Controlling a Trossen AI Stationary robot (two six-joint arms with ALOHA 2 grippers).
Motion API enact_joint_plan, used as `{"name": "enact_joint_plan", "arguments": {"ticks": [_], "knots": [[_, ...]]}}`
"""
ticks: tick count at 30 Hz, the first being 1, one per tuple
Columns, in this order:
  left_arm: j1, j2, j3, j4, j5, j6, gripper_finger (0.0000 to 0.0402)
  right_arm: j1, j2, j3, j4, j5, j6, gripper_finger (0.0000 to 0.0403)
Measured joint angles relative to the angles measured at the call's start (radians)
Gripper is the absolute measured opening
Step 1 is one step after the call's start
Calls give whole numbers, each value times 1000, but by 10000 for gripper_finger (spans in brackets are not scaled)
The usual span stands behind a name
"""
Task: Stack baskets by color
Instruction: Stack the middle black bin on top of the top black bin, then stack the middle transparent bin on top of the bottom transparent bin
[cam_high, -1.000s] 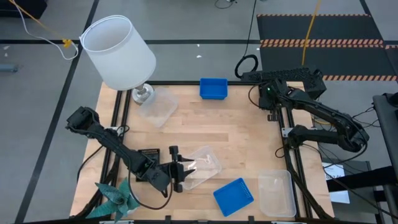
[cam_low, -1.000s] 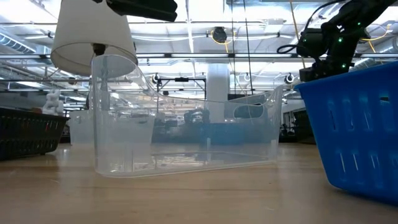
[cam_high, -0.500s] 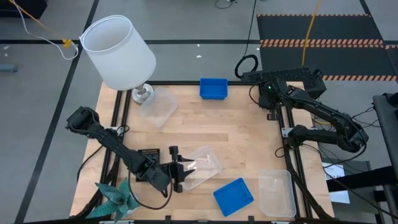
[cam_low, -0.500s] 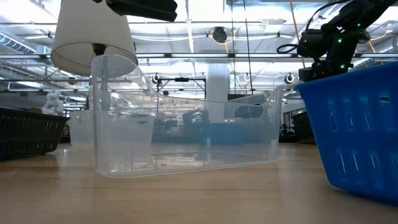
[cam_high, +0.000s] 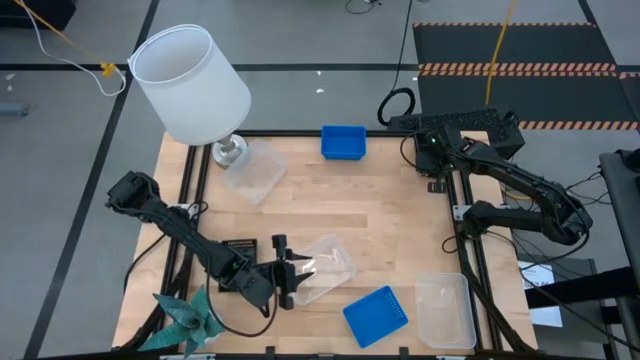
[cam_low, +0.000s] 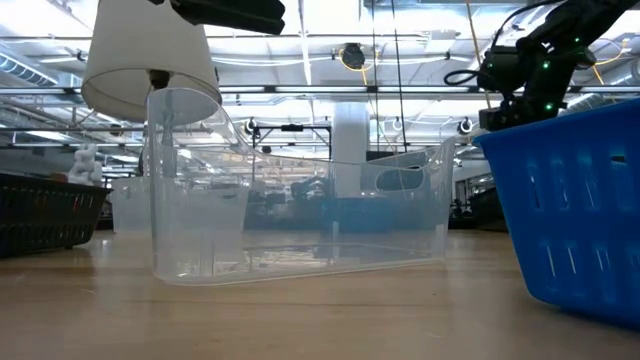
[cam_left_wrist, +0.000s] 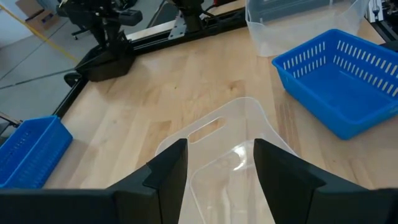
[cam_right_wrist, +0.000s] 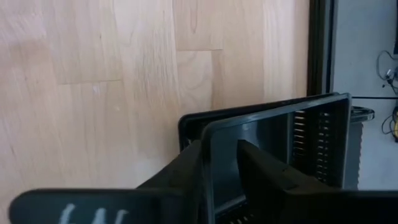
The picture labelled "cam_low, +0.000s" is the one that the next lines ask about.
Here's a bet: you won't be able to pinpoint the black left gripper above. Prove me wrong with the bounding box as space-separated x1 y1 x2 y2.
169 0 287 37

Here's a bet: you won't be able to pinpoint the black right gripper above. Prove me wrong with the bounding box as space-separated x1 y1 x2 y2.
499 69 566 130

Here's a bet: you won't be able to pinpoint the clear plastic storage bin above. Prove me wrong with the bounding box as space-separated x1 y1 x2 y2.
109 175 251 234
146 87 457 287

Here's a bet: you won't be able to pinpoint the white shade silver table lamp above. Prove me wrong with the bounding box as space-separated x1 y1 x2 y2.
81 0 223 177

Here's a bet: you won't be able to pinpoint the white building column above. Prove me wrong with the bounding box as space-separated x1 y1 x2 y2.
331 101 372 200

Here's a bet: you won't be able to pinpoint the black cabinet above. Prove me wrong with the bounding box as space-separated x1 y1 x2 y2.
366 149 432 191

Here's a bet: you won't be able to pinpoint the white knobbly figure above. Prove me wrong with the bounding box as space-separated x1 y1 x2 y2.
67 143 105 187

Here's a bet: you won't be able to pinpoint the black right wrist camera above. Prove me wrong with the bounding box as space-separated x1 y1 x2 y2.
478 106 512 133

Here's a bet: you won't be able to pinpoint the yellow hanging cable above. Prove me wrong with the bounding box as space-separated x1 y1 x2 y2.
464 0 494 110

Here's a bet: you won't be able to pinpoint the black ceiling cable reel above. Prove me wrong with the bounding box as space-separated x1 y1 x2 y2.
341 42 367 71

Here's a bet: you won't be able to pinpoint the black hanging cable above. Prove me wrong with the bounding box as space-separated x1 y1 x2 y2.
389 0 409 152

